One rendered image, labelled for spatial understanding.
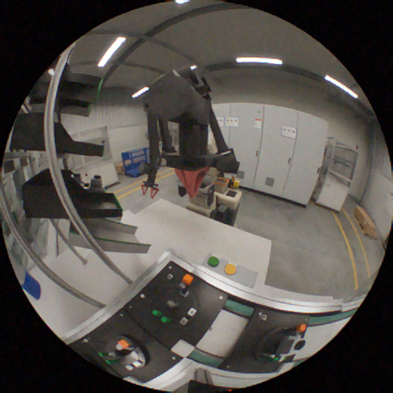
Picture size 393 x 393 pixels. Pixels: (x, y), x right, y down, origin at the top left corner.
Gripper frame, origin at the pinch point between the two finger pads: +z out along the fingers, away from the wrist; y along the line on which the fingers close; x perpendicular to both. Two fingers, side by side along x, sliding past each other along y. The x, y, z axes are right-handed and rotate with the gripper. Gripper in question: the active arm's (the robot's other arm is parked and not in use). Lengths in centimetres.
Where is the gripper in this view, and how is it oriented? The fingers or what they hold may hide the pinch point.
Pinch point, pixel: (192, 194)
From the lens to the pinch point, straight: 26.1
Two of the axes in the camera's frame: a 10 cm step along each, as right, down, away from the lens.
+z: -0.1, 8.8, 4.7
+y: 8.3, 2.7, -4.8
